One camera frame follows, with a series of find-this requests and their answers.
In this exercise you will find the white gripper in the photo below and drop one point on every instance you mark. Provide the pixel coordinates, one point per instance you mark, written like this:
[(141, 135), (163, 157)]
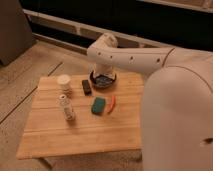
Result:
[(105, 70)]

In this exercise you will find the dark ceramic bowl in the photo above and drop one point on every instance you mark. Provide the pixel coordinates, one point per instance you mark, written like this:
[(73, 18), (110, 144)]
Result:
[(101, 81)]

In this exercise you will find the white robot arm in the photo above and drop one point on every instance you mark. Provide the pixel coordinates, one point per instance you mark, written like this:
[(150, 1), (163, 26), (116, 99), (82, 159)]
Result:
[(177, 102)]

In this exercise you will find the small black box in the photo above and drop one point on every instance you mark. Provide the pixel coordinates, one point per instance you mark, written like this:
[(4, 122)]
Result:
[(86, 87)]

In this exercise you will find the orange carrot toy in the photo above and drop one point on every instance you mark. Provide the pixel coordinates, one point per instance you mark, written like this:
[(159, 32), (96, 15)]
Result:
[(112, 104)]

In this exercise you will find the green blue sponge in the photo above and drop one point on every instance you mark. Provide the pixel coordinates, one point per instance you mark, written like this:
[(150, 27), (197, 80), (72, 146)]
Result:
[(98, 105)]

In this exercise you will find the white ribbed cup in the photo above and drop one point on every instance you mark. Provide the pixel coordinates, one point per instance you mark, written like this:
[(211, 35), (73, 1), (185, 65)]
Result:
[(64, 82)]

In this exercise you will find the wooden table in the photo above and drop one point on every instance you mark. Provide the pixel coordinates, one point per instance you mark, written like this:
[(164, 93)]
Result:
[(47, 134)]

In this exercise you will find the grey cabinet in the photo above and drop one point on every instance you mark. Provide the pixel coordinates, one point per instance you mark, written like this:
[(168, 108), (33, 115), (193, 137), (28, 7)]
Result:
[(16, 36)]

